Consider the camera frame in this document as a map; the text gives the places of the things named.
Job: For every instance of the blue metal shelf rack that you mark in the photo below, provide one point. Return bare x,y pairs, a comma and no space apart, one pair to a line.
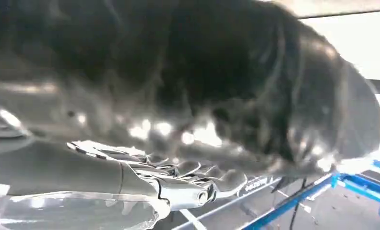
291,203

